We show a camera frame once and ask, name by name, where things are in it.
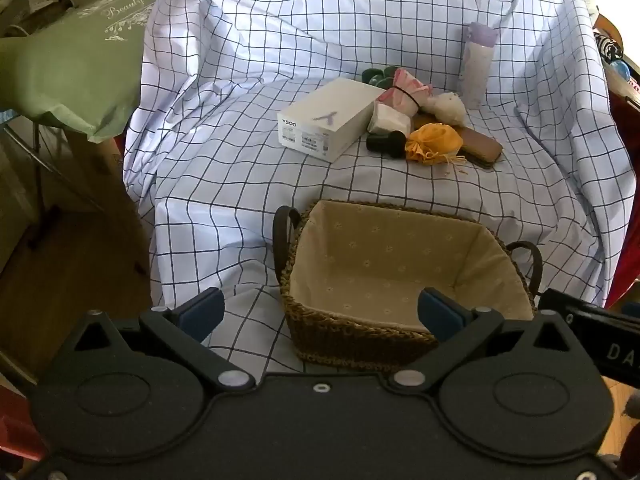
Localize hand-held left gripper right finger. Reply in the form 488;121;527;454
389;287;576;395

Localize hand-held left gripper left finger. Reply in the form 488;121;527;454
75;288;254;395

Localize woven basket with beige lining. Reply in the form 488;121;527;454
272;200;543;368

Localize orange drawstring pouch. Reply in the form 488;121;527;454
405;122;463;166

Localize black cylindrical object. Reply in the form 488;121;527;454
366;130;407;157

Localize pink striped towel bundle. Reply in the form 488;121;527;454
377;69;433;116

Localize green and white plush toy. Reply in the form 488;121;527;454
361;66;401;88

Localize checked white bedsheet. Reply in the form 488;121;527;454
122;0;626;376

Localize brown flat case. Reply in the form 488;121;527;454
452;125;503;168

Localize red cloth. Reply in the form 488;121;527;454
606;80;640;308

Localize white tissue pack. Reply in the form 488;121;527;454
368;102;412;136

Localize metal folding stand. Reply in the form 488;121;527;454
0;120;101;248

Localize white cardboard box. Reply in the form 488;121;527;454
276;78;386;163

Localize purple-capped white bottle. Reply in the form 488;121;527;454
459;21;499;110

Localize green printed cushion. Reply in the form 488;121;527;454
0;0;161;143

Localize black and white striped object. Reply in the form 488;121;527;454
595;32;624;64

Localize brown wooden round frame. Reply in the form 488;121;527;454
592;10;626;48

